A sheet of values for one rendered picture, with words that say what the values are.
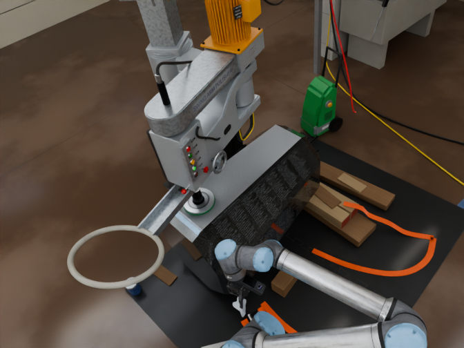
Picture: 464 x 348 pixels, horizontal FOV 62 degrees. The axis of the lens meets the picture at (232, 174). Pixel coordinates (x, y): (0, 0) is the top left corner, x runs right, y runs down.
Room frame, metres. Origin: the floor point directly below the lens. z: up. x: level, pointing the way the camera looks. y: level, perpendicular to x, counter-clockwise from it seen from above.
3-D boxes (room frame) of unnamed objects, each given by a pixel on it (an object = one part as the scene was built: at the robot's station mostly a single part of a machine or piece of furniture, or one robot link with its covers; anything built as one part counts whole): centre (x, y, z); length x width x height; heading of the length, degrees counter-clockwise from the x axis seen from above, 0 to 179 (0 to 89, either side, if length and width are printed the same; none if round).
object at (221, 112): (1.98, -0.01, 1.33); 0.74 x 0.23 x 0.49; 140
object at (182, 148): (1.56, 0.21, 1.40); 0.08 x 0.03 x 0.28; 140
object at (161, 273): (1.72, 0.74, 0.02); 0.25 x 0.10 x 0.01; 44
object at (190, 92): (1.96, 0.03, 1.64); 0.96 x 0.25 x 0.17; 140
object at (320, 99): (3.13, -1.04, 0.43); 0.35 x 0.35 x 0.87; 22
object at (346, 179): (2.21, -1.06, 0.09); 0.25 x 0.10 x 0.01; 33
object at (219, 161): (1.71, 0.09, 1.22); 0.15 x 0.10 x 0.15; 140
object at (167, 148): (1.75, 0.20, 1.35); 0.36 x 0.22 x 0.45; 140
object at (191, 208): (1.69, 0.26, 0.90); 0.21 x 0.21 x 0.01
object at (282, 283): (1.45, -0.27, 0.07); 0.30 x 0.12 x 0.12; 132
